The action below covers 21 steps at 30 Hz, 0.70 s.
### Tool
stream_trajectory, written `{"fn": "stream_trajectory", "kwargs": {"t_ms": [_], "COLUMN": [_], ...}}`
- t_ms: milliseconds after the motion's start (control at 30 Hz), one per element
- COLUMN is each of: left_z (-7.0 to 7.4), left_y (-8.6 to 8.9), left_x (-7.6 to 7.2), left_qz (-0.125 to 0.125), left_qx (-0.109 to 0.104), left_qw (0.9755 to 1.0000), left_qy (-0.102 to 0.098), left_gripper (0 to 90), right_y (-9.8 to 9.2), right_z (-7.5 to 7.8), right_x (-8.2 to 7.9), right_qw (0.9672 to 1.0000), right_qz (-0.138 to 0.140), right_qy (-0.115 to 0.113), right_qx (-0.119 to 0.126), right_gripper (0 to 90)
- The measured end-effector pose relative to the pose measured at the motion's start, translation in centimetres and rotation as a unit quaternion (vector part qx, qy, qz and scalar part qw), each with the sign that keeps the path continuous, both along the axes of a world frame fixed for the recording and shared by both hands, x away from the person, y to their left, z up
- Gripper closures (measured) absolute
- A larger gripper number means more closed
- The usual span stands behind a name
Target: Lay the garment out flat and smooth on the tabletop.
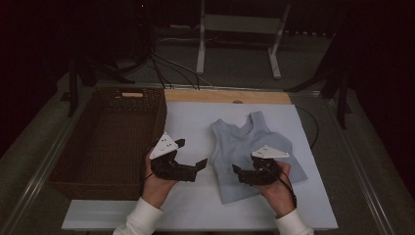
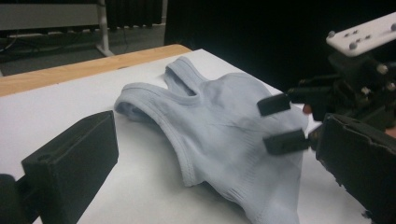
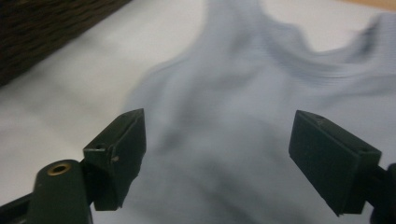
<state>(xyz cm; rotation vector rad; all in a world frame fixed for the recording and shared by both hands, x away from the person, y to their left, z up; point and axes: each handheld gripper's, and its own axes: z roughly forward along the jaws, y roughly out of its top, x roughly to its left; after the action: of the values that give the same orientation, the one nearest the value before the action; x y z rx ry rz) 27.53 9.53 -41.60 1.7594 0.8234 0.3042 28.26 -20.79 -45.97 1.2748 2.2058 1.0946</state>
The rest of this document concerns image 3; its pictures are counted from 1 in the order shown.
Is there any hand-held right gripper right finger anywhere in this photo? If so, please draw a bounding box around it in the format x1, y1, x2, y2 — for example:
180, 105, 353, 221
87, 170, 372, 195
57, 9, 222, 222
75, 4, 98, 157
288, 109, 383, 217

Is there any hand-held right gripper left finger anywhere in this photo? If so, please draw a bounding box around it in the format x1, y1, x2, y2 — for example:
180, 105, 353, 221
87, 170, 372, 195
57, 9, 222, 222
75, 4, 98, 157
82, 107, 148, 212

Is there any light blue knit garment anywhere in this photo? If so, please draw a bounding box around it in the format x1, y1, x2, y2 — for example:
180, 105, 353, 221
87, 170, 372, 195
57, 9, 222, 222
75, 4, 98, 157
92, 0, 396, 224

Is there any brown wicker basket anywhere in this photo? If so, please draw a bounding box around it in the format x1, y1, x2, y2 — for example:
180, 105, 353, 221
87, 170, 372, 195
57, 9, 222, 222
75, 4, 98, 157
0, 0, 133, 88

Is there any white board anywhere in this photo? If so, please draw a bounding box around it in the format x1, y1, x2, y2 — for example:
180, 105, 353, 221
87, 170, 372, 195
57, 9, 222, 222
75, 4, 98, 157
0, 0, 396, 208

